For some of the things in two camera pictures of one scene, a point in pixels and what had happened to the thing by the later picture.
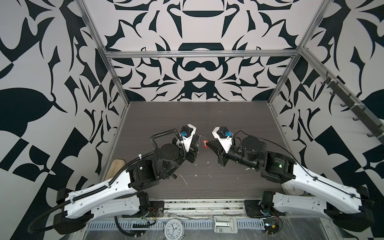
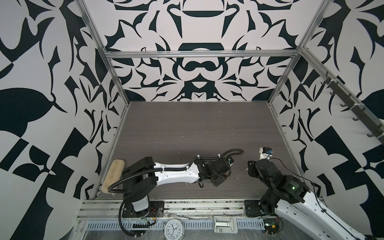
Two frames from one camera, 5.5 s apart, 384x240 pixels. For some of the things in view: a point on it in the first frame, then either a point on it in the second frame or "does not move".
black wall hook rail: x=360 y=113 does not move
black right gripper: x=221 y=153 → x=251 y=168
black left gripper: x=188 y=156 → x=222 y=180
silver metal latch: x=225 y=224 does not move
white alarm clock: x=173 y=229 does not move
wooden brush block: x=115 y=166 does not move
